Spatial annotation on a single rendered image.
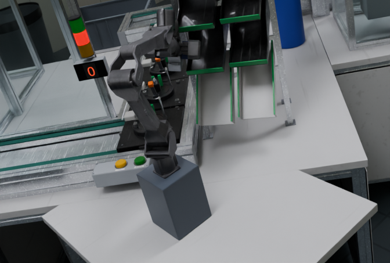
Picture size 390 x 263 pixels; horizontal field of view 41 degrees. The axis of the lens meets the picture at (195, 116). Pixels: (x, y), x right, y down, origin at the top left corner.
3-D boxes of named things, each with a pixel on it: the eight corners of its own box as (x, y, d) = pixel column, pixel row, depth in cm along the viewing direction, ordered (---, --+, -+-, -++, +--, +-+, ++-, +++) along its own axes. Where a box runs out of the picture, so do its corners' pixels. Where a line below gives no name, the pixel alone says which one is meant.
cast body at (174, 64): (181, 71, 179) (179, 56, 173) (168, 71, 179) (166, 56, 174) (184, 54, 184) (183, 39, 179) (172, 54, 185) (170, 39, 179)
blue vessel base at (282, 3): (307, 45, 259) (300, -7, 245) (275, 51, 261) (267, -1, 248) (303, 33, 272) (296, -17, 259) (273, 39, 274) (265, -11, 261)
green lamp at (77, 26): (83, 32, 193) (79, 19, 191) (71, 34, 194) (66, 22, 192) (86, 26, 198) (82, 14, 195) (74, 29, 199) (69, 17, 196)
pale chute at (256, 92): (277, 116, 184) (275, 114, 180) (240, 119, 188) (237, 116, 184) (274, 42, 191) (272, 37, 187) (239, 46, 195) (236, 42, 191)
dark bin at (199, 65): (224, 72, 179) (218, 58, 173) (187, 75, 183) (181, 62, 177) (230, 11, 193) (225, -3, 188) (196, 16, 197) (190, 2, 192)
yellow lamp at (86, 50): (92, 56, 198) (88, 44, 196) (79, 58, 199) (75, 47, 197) (95, 51, 203) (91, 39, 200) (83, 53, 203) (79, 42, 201)
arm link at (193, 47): (197, 55, 164) (198, 36, 164) (138, 53, 166) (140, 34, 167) (200, 59, 172) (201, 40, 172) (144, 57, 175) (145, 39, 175)
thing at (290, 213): (207, 377, 123) (205, 370, 122) (44, 222, 189) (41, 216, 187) (378, 211, 157) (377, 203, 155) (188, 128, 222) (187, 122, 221)
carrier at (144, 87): (184, 108, 213) (177, 80, 207) (128, 118, 217) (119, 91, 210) (188, 80, 233) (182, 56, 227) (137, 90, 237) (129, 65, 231)
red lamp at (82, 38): (87, 44, 196) (83, 32, 194) (75, 46, 197) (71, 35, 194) (91, 39, 200) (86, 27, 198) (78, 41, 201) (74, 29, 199)
